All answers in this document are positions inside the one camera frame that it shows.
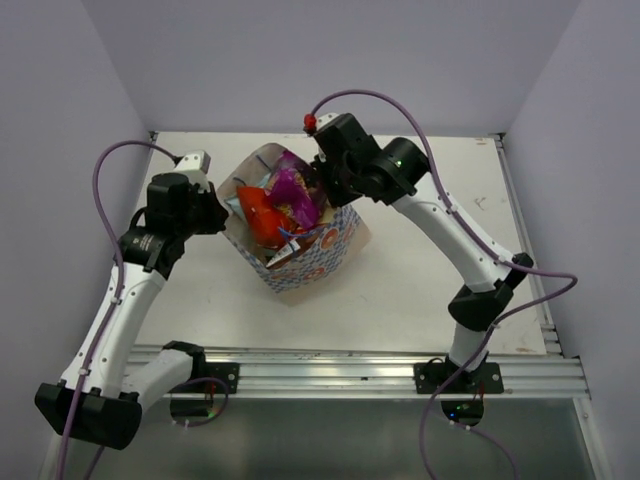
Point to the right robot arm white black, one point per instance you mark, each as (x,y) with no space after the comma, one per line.
(490,272)

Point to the blue patterned paper bag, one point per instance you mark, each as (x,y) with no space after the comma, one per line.
(342,232)

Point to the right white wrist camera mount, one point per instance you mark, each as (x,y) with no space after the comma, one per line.
(312,123)

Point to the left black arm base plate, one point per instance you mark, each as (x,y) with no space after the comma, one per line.
(223,368)

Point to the light blue cassava chips bag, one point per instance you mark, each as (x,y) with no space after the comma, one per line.
(234,203)

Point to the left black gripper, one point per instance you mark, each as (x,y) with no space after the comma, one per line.
(218,213)

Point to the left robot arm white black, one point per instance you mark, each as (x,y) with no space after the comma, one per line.
(94,401)

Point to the aluminium mounting rail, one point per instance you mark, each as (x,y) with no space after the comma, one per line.
(358,375)

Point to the brown Chuba cassava chips bag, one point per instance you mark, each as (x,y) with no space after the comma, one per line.
(296,249)

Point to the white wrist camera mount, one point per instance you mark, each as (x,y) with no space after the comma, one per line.
(195,166)
(312,123)

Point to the orange cream cassava chips bag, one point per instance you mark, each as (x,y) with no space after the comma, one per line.
(265,221)

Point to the purple snack packet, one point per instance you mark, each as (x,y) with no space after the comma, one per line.
(296,190)

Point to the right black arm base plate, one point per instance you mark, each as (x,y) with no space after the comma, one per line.
(429,376)

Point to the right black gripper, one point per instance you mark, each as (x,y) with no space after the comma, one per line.
(334,197)

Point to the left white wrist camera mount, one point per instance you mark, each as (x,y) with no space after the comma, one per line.
(195,166)

